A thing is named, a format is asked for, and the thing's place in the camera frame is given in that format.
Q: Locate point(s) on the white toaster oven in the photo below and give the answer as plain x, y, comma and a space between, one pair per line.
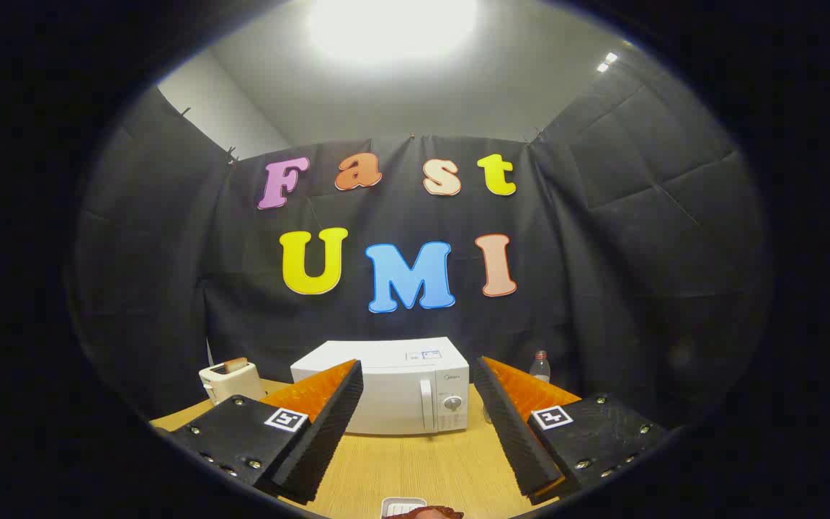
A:
400, 389

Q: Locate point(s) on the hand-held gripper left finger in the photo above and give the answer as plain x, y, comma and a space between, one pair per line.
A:
321, 432

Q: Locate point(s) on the large ceiling light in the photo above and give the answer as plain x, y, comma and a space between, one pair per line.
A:
393, 29

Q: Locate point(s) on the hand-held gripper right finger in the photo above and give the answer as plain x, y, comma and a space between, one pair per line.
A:
512, 432

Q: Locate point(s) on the brown meat slice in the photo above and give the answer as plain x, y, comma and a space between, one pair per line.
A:
436, 513

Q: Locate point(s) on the clear bottle with red label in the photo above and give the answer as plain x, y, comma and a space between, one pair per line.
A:
540, 371

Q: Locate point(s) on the small ceiling light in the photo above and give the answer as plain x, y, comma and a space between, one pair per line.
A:
608, 61

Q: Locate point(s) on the toasted bread slice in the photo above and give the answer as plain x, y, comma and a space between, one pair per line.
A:
235, 364

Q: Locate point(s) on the small white plate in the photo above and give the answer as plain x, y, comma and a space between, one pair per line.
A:
395, 504

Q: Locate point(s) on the white bread toaster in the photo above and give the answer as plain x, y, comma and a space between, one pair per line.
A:
231, 387

